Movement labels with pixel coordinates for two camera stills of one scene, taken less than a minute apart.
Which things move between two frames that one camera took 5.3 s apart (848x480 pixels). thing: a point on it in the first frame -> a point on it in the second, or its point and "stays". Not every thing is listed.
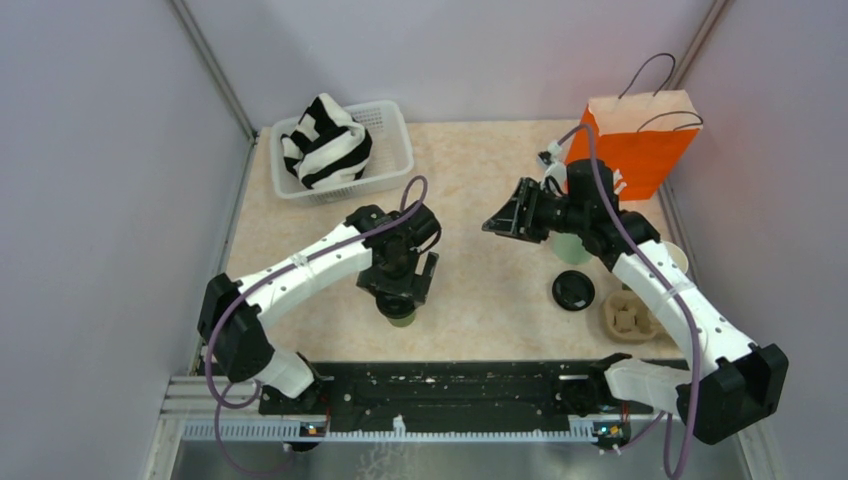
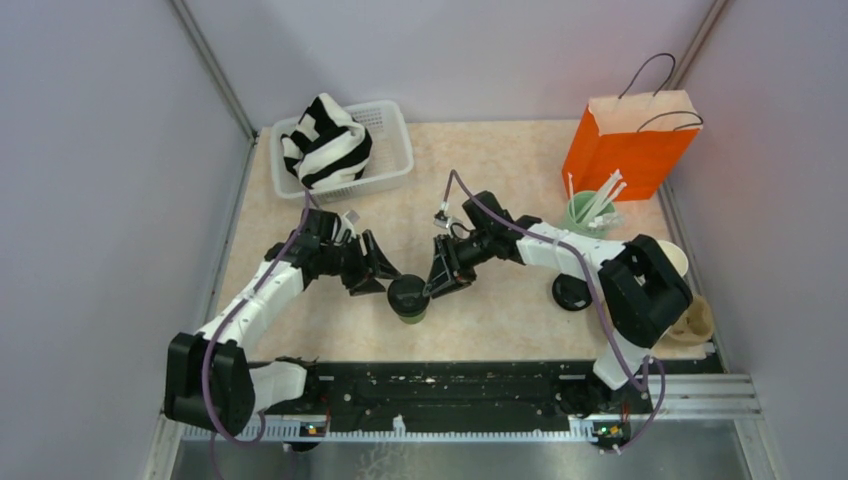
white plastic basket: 390,155 stays
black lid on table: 573,290 stays
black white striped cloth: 326,146 stays
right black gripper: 517,217 -> 440,282
